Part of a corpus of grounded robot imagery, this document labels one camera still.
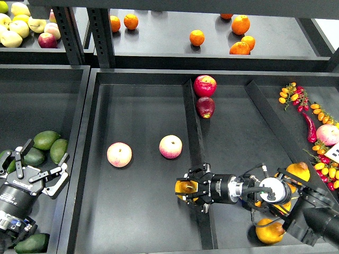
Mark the dark avocado middle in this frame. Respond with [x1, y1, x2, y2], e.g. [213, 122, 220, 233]
[24, 147, 46, 166]

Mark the yellow apple front left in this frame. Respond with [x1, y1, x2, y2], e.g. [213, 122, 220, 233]
[1, 31, 23, 48]

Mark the yellow apple with stem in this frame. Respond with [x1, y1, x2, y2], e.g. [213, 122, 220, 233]
[28, 17, 47, 33]

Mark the orange front right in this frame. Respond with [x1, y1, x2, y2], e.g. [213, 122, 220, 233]
[229, 41, 251, 55]

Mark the pink apple left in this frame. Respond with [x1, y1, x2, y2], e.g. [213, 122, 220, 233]
[106, 142, 132, 168]

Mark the green avocado right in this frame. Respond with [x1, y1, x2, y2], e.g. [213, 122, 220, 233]
[50, 139, 68, 164]

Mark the green avocado far left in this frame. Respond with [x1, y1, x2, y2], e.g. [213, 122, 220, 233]
[5, 159, 16, 174]

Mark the dark red apple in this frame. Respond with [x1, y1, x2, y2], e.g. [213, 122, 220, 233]
[196, 96, 215, 119]

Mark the pink apple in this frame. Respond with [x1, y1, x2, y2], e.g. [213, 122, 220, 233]
[106, 142, 132, 168]
[159, 135, 182, 159]

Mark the yellow pear with stem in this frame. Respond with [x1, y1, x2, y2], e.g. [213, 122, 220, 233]
[274, 173, 297, 194]

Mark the black upper right shelf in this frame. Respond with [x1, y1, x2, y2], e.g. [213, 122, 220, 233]
[112, 10, 338, 72]

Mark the red apple on shelf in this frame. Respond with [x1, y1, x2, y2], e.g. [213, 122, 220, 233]
[38, 32, 57, 48]

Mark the black tray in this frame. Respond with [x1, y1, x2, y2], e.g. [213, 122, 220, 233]
[1, 65, 90, 253]
[73, 69, 338, 253]

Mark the yellow lemon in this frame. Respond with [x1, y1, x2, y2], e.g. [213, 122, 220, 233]
[12, 14, 30, 24]

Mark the green avocado bottom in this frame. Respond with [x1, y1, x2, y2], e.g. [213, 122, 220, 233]
[14, 233, 50, 253]

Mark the yellow apple middle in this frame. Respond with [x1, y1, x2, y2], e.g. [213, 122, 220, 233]
[9, 20, 30, 39]

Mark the red chili pepper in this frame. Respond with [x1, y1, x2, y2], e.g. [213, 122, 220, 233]
[302, 112, 317, 143]

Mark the pink apple centre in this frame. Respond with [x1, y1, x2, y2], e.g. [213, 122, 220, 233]
[159, 135, 182, 159]

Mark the cherry tomato bunch lower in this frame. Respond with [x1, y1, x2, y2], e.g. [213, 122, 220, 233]
[303, 140, 338, 192]

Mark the black perforated post left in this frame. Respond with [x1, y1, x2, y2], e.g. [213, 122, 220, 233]
[52, 6, 85, 65]

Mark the green avocado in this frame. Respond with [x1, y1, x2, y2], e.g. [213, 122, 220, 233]
[5, 159, 16, 174]
[33, 130, 60, 151]
[50, 139, 68, 164]
[14, 233, 50, 253]

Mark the black centre tray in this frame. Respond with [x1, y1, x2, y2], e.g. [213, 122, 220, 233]
[73, 69, 338, 253]

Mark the white label card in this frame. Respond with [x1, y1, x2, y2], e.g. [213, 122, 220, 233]
[325, 143, 339, 163]

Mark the cherry tomato bunch top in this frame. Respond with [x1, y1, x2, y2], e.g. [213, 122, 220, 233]
[278, 82, 309, 112]

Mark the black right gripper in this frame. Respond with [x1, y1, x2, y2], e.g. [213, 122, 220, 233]
[175, 162, 238, 213]

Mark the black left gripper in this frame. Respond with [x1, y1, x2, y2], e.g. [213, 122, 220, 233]
[1, 139, 69, 219]

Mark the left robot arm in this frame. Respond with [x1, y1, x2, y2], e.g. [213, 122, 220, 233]
[1, 139, 69, 250]

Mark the pale peach on shelf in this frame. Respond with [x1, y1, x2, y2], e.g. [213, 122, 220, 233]
[44, 23, 61, 40]

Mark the green avocado top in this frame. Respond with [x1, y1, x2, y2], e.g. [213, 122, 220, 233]
[33, 130, 60, 151]

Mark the pink apple right edge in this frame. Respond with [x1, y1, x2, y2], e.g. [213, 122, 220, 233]
[316, 124, 338, 146]

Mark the orange cherry tomato bunch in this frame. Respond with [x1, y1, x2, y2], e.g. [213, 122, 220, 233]
[310, 103, 338, 128]

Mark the black left tray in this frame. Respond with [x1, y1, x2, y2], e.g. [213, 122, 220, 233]
[1, 65, 90, 253]

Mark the yellow apple left edge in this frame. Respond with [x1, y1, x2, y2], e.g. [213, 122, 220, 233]
[0, 13, 12, 29]

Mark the yellow pear bottom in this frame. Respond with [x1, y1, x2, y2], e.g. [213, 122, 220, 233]
[255, 218, 285, 244]

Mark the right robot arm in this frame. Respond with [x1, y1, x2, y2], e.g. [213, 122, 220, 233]
[175, 163, 338, 247]

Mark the orange centre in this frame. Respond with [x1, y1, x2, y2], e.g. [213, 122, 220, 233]
[189, 30, 205, 47]

